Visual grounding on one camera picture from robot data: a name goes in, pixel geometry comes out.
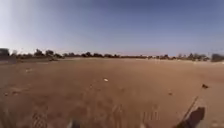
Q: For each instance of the row of trees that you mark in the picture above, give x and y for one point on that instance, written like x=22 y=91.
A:
x=100 y=55

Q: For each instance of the small pale stone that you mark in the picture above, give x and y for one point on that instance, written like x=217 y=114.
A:
x=106 y=80

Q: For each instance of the brown sandy dirt ground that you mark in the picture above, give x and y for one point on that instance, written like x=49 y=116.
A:
x=110 y=96

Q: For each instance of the small dark stone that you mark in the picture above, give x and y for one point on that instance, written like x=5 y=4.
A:
x=204 y=86

